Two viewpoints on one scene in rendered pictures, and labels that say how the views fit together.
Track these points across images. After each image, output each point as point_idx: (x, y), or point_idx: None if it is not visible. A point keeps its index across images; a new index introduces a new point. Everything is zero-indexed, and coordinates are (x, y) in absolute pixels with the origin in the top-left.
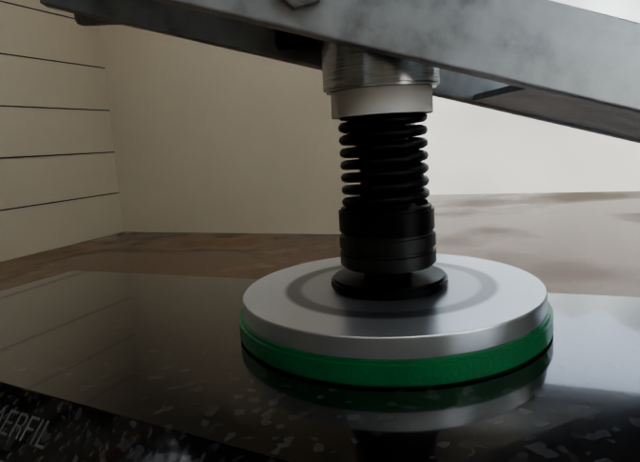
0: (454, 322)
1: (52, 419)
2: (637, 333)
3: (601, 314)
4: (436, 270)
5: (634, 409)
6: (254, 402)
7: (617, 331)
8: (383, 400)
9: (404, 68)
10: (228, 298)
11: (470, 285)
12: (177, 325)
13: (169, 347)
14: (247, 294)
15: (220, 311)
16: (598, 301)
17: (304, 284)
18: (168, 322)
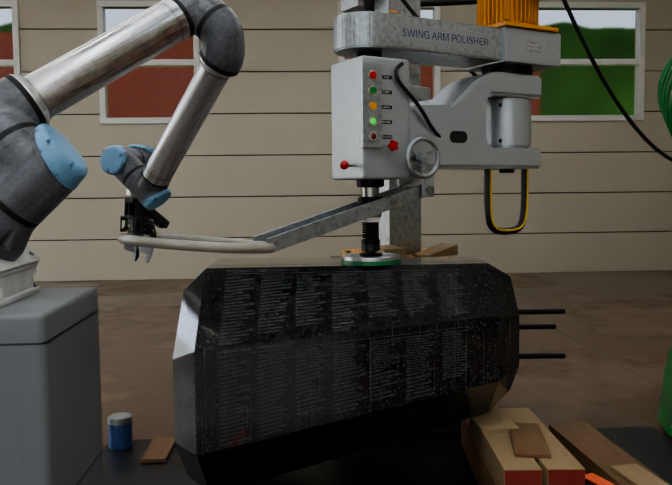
0: (353, 253)
1: None
2: (327, 263)
3: (332, 264)
4: (362, 253)
5: (330, 260)
6: None
7: (330, 263)
8: None
9: None
10: (414, 262)
11: (355, 255)
12: (411, 260)
13: (403, 259)
14: (394, 253)
15: (408, 261)
16: (332, 265)
17: (387, 254)
18: (414, 260)
